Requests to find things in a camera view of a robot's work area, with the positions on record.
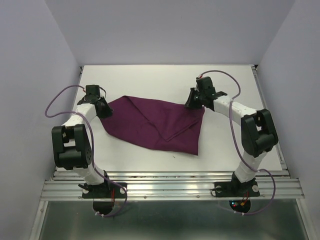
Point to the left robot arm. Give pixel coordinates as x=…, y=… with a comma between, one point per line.
x=73, y=141

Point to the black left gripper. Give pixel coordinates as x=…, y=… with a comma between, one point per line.
x=108, y=111

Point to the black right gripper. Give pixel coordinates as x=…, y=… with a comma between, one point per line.
x=189, y=103

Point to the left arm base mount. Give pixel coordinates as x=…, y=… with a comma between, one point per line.
x=108, y=198

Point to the purple cloth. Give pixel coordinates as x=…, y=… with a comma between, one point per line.
x=155, y=124

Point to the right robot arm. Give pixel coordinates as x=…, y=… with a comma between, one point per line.
x=253, y=131

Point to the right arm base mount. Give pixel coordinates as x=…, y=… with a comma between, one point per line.
x=239, y=192

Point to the aluminium front rail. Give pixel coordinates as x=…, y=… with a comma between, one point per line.
x=170, y=186

